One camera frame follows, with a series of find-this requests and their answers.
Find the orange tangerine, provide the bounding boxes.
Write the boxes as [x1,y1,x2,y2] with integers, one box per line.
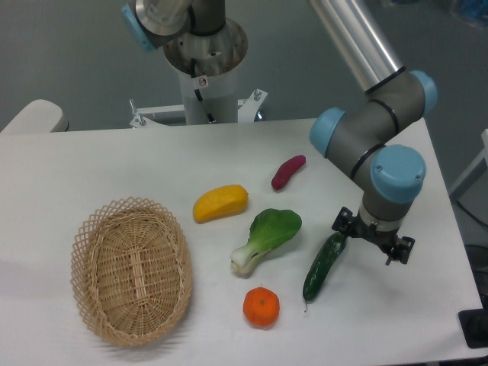
[242,287,280,328]

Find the green cucumber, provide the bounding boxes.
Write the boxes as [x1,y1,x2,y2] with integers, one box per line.
[302,232,347,312]

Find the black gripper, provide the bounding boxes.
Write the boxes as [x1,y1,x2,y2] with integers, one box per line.
[332,207,415,265]

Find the white chair armrest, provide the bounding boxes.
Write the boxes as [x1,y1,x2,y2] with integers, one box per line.
[1,99,69,136]

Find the woven wicker basket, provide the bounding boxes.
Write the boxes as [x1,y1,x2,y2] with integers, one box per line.
[71,197,192,347]

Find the black cable on pedestal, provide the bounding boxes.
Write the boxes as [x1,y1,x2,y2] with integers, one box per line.
[189,57,217,125]

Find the black device at table edge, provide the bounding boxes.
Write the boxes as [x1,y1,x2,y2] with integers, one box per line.
[458,309,487,349]

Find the purple sweet potato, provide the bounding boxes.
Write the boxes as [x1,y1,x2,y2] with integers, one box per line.
[271,155,307,191]

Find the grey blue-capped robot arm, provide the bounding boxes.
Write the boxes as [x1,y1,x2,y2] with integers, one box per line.
[121,1,438,263]

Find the yellow mango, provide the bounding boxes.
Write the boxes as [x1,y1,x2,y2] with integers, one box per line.
[193,185,249,223]

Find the green bok choy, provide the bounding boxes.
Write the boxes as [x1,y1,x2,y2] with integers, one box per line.
[230,208,302,277]

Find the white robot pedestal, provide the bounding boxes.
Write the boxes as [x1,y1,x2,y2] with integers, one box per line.
[130,18,268,128]

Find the white frame at right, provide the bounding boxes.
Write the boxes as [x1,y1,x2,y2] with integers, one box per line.
[448,129,487,201]

